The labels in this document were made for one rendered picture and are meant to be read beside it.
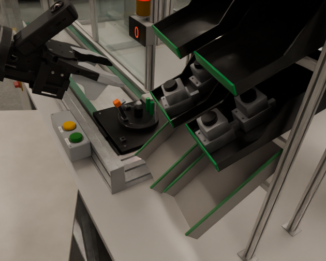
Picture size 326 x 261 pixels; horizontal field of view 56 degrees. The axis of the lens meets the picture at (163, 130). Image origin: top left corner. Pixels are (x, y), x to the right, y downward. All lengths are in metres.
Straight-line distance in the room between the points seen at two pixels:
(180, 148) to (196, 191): 0.12
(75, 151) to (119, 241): 0.31
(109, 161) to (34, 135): 0.40
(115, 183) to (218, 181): 0.34
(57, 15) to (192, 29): 0.26
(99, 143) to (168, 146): 0.26
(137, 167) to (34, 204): 0.32
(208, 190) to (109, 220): 0.31
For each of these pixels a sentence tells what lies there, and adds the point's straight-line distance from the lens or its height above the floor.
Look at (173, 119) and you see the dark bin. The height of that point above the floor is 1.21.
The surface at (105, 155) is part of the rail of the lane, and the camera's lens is 0.93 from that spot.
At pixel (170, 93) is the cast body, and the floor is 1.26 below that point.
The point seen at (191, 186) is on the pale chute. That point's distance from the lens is 0.76.
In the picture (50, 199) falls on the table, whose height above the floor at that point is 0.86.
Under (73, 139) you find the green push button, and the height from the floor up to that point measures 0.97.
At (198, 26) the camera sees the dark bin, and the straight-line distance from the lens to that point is 0.65.
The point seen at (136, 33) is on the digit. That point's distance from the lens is 1.13.
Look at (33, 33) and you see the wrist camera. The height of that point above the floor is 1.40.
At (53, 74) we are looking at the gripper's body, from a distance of 0.57.
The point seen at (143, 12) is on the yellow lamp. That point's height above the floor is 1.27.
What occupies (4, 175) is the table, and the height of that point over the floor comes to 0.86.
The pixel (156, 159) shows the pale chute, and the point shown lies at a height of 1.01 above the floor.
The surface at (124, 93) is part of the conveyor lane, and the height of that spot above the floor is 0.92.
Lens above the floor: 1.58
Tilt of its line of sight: 37 degrees down
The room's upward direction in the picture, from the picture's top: 4 degrees clockwise
